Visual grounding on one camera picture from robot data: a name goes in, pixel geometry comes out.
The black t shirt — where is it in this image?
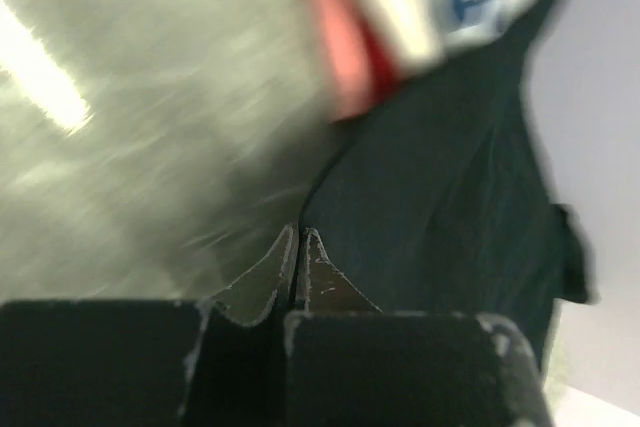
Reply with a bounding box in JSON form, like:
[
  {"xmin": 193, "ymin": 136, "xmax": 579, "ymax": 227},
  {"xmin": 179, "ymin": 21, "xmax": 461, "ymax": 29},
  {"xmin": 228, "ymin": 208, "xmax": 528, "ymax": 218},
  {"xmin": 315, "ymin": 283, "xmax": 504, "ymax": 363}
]
[{"xmin": 301, "ymin": 0, "xmax": 589, "ymax": 356}]

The white folded t shirt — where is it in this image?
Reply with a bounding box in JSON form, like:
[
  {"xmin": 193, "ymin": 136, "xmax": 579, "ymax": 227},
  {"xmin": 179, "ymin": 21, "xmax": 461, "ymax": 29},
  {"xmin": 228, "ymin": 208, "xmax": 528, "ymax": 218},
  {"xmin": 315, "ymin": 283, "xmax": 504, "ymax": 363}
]
[{"xmin": 358, "ymin": 0, "xmax": 443, "ymax": 71}]

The pink folded t shirt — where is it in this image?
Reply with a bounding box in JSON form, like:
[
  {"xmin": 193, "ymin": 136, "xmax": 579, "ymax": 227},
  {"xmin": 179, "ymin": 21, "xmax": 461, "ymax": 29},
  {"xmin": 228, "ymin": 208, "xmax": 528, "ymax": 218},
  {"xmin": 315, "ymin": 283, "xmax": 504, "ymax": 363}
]
[{"xmin": 309, "ymin": 0, "xmax": 374, "ymax": 121}]

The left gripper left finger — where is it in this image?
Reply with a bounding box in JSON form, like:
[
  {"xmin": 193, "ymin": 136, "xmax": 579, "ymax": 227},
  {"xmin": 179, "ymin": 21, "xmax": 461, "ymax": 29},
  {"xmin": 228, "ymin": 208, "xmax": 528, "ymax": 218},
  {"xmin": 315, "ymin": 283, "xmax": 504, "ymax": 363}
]
[{"xmin": 1, "ymin": 225, "xmax": 299, "ymax": 426}]

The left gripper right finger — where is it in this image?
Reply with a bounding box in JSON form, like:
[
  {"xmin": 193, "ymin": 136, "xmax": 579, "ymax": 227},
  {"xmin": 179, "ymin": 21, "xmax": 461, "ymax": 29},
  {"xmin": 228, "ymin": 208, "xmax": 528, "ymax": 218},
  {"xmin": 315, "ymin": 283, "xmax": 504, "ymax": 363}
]
[{"xmin": 284, "ymin": 229, "xmax": 553, "ymax": 426}]

